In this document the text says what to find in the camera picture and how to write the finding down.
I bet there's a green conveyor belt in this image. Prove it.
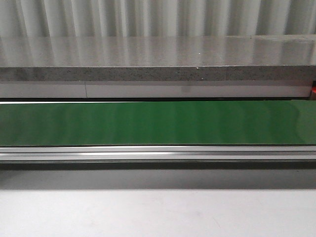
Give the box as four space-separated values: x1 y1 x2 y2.
0 100 316 146

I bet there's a grey speckled stone counter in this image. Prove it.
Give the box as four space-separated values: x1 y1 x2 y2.
0 35 316 99

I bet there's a red object at right edge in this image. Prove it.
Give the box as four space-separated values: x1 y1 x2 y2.
310 81 316 100

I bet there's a white pleated curtain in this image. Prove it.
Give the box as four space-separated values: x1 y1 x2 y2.
0 0 316 37

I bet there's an aluminium conveyor side rail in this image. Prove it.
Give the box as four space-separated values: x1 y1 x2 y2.
0 145 316 164

